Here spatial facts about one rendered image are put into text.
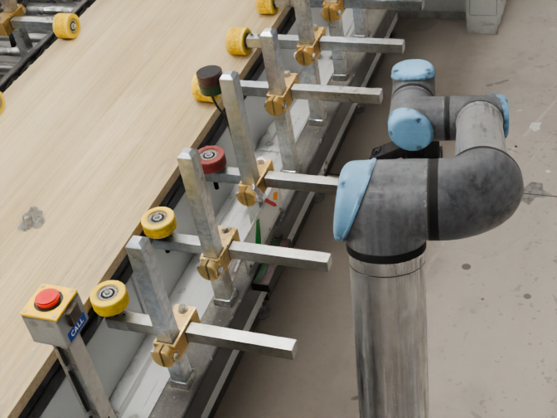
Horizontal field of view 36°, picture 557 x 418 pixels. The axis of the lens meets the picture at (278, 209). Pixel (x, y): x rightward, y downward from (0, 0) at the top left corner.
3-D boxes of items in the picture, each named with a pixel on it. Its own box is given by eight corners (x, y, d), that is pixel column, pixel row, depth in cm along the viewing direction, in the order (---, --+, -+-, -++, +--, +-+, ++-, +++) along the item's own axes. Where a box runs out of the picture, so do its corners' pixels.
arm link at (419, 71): (388, 79, 178) (391, 54, 186) (392, 128, 186) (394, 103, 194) (434, 77, 176) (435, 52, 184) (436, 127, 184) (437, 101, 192)
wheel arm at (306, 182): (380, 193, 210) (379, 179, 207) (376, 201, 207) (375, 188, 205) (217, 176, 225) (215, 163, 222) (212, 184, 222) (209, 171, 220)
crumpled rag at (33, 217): (42, 230, 205) (39, 223, 204) (15, 233, 206) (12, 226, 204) (51, 206, 212) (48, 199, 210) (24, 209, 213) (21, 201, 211)
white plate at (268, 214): (283, 207, 230) (278, 178, 224) (249, 274, 212) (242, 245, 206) (282, 207, 230) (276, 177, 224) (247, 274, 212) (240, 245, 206)
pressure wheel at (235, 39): (245, 22, 251) (239, 46, 249) (254, 36, 258) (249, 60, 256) (227, 21, 253) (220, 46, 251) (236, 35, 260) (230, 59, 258)
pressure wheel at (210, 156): (236, 180, 227) (228, 144, 219) (225, 199, 221) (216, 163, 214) (209, 177, 229) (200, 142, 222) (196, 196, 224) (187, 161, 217)
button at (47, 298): (66, 296, 140) (63, 289, 139) (54, 314, 137) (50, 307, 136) (46, 293, 141) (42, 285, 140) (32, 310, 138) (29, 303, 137)
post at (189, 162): (237, 305, 210) (197, 146, 179) (232, 316, 207) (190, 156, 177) (225, 303, 211) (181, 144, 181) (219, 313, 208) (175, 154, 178)
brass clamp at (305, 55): (328, 41, 250) (326, 26, 247) (315, 66, 241) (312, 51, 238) (308, 41, 252) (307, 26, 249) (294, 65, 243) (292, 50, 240)
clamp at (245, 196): (275, 174, 222) (272, 158, 219) (257, 207, 213) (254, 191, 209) (254, 172, 224) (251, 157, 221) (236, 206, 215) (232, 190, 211)
